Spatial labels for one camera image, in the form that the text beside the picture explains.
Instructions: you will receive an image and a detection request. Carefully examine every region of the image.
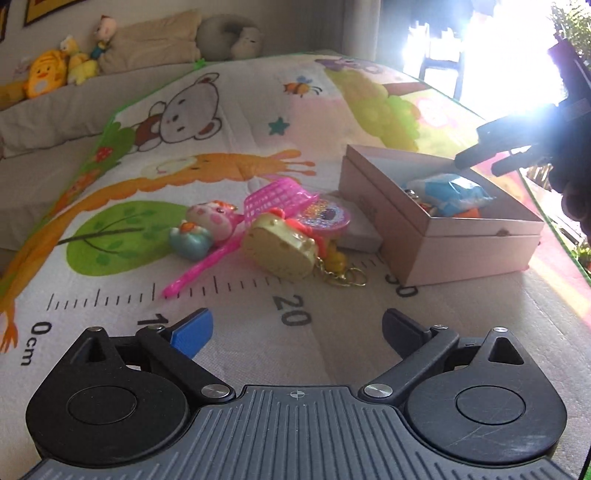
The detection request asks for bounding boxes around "white small box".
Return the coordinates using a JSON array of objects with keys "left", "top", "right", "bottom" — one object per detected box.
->
[{"left": 337, "top": 209, "right": 383, "bottom": 254}]

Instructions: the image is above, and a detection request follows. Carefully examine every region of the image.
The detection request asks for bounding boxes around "orange plastic bowl toy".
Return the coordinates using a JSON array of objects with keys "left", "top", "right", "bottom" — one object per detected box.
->
[{"left": 455, "top": 208, "right": 481, "bottom": 218}]

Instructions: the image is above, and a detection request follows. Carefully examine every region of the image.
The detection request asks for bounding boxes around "pink cardboard box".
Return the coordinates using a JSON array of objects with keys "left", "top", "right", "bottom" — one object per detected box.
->
[{"left": 339, "top": 145, "right": 544, "bottom": 286}]

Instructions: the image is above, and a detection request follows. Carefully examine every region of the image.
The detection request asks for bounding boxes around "yellow cheese keychain toy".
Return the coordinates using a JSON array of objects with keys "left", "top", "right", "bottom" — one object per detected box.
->
[{"left": 242, "top": 209, "right": 319, "bottom": 282}]

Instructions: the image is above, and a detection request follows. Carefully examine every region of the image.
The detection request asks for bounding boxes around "blue white wet wipes pack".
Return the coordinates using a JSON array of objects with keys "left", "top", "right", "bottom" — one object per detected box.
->
[{"left": 403, "top": 173, "right": 495, "bottom": 217}]

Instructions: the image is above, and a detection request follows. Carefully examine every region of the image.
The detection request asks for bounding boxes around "grey neck pillow plush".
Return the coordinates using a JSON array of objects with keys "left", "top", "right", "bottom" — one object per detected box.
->
[{"left": 195, "top": 14, "right": 263, "bottom": 62}]

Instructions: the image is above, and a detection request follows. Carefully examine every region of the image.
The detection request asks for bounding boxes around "yellow small plush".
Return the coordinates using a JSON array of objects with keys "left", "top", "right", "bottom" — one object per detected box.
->
[{"left": 60, "top": 35, "right": 99, "bottom": 85}]

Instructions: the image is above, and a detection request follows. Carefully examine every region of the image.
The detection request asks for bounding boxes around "framed picture on wall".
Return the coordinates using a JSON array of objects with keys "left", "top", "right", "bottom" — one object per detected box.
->
[{"left": 23, "top": 0, "right": 84, "bottom": 27}]

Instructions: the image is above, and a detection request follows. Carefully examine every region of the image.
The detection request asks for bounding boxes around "small doll red hat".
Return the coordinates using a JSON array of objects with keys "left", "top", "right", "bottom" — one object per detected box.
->
[{"left": 90, "top": 15, "right": 117, "bottom": 60}]

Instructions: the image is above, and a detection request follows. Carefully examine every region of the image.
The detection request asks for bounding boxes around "gloved right hand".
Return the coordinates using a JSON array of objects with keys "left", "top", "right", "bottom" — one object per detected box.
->
[{"left": 550, "top": 137, "right": 590, "bottom": 234}]

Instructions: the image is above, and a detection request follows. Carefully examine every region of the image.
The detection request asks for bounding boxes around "pink plastic strainer scoop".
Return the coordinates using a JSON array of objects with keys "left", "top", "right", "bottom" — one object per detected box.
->
[{"left": 162, "top": 178, "right": 325, "bottom": 298}]

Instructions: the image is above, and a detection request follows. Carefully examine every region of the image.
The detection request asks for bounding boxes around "yellow duck plush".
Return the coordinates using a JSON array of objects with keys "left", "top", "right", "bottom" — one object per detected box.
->
[{"left": 24, "top": 50, "right": 67, "bottom": 99}]

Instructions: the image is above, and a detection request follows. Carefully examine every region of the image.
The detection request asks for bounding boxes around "colourful cartoon play mat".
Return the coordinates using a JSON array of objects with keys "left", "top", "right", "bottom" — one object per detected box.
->
[{"left": 1, "top": 54, "right": 590, "bottom": 479}]

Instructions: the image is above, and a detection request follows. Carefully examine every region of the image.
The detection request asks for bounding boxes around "beige pillow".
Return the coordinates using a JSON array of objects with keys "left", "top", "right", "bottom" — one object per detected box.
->
[{"left": 98, "top": 10, "right": 202, "bottom": 75}]

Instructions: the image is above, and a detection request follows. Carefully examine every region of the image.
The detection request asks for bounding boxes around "pink round stamp toy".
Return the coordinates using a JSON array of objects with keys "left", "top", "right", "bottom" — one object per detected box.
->
[{"left": 295, "top": 198, "right": 351, "bottom": 239}]

